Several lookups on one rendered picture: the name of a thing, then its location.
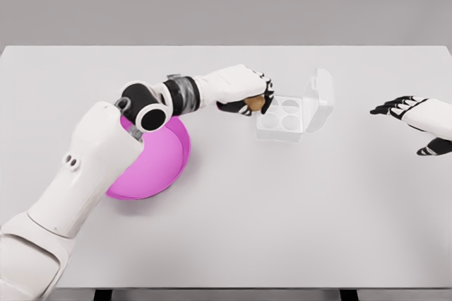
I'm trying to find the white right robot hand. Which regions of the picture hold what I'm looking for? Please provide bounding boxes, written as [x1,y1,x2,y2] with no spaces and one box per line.
[369,95,452,157]

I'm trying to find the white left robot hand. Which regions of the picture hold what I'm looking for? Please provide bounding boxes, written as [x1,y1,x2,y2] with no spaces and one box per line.
[210,64,275,116]

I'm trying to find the brown egg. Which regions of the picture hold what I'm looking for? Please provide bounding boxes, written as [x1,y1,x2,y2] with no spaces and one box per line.
[246,95,266,112]

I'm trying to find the clear plastic egg box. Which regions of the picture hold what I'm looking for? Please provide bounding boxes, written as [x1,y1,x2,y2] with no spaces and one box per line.
[255,67,335,145]

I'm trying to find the pink round bowl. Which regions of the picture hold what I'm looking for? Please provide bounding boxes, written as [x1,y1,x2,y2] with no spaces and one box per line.
[105,115,192,202]

